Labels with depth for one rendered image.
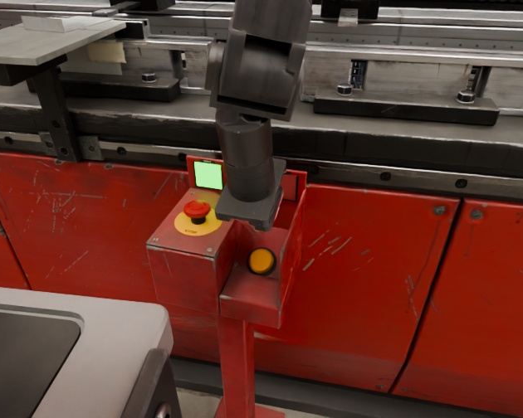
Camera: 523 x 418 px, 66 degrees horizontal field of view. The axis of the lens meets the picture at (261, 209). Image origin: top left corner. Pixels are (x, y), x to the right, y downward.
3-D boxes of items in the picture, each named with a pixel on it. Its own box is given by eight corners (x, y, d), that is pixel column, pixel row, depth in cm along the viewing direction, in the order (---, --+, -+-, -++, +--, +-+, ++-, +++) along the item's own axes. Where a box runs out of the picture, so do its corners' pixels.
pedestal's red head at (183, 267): (156, 302, 64) (136, 208, 54) (197, 240, 76) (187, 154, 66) (280, 330, 59) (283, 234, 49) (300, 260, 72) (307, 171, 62)
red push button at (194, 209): (181, 230, 61) (178, 210, 59) (192, 214, 64) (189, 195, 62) (206, 234, 60) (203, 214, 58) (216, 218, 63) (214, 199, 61)
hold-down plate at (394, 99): (313, 113, 72) (314, 96, 70) (315, 102, 76) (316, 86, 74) (495, 126, 67) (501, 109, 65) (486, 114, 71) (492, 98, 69)
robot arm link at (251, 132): (210, 124, 39) (269, 122, 39) (217, 85, 43) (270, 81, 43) (221, 175, 44) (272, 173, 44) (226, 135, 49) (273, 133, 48)
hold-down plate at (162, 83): (28, 92, 81) (23, 77, 79) (45, 84, 85) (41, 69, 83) (171, 103, 76) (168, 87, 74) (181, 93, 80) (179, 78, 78)
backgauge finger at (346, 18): (313, 32, 75) (315, 2, 72) (323, 9, 96) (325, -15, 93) (379, 35, 73) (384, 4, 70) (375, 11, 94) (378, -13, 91)
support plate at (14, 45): (-76, 59, 58) (-79, 51, 57) (41, 23, 79) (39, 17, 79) (36, 65, 55) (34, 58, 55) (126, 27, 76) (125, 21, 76)
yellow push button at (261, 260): (248, 273, 64) (246, 269, 62) (253, 250, 65) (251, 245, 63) (271, 277, 63) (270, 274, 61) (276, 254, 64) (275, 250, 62)
